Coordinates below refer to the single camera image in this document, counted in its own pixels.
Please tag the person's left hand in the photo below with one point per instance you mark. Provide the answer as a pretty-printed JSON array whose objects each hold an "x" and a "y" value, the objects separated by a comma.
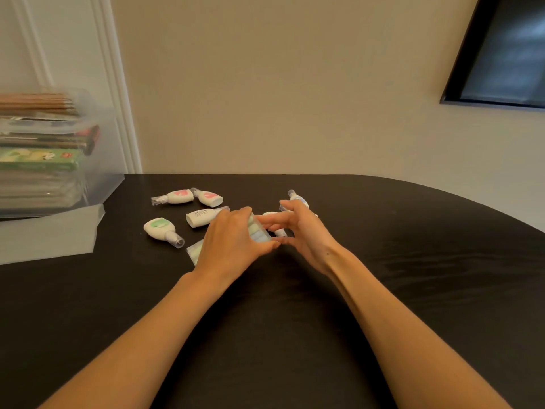
[{"x": 227, "y": 247}]

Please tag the person's right hand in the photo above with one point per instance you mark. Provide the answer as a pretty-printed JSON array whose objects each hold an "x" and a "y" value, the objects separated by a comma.
[{"x": 311, "y": 238}]

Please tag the small clear plastic sleeve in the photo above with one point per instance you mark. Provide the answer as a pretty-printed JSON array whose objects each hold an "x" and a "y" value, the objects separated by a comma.
[{"x": 196, "y": 253}]

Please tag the white pink correction tape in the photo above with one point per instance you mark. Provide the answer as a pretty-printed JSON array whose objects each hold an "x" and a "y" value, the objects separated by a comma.
[
  {"x": 279, "y": 232},
  {"x": 176, "y": 196},
  {"x": 210, "y": 199}
]

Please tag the white printed correction tape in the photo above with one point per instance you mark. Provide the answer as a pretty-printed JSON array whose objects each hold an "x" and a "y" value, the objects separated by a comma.
[{"x": 200, "y": 218}]

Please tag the white blue correction tape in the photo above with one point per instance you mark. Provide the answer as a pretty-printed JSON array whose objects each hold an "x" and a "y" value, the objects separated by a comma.
[{"x": 299, "y": 199}]

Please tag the clear plastic storage bin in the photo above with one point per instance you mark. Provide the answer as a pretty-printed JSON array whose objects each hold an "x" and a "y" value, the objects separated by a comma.
[{"x": 108, "y": 183}]

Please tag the translucent plastic sheet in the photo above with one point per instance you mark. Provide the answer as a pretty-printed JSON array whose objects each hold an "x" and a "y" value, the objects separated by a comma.
[{"x": 47, "y": 238}]

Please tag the black gold pen box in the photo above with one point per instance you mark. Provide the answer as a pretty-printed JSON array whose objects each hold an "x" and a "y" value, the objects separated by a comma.
[{"x": 51, "y": 142}]

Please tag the green pencil box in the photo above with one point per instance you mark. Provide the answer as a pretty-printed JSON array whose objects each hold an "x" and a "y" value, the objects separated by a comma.
[{"x": 38, "y": 159}]

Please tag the bundle of wooden pencils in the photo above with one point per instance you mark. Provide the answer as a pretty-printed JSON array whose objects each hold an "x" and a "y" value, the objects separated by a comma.
[{"x": 34, "y": 104}]

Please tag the person's right forearm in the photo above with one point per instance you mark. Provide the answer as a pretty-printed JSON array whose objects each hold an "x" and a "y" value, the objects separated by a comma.
[{"x": 413, "y": 336}]

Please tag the person's left forearm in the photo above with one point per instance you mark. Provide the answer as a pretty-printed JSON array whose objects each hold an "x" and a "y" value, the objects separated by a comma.
[{"x": 136, "y": 345}]

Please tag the black wall television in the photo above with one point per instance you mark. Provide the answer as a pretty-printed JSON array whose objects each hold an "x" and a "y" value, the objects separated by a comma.
[{"x": 502, "y": 55}]

